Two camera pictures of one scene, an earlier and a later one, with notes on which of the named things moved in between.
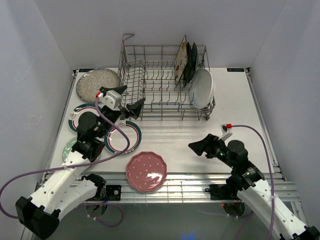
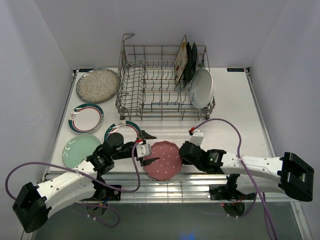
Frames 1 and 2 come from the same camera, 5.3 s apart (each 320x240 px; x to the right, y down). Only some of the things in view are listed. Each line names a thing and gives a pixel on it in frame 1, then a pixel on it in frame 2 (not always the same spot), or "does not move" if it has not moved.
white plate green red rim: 74,117 does not move
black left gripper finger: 120,89 to 143,134
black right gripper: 206,144 to 185,162
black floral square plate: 188,67 does not move
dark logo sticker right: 235,69 does not move
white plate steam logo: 115,142 does not move
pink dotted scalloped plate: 146,171 to 169,164
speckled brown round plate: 89,82 does not move
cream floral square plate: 181,62 does not move
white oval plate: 202,88 does not move
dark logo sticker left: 85,70 does not move
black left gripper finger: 134,108 to 146,162
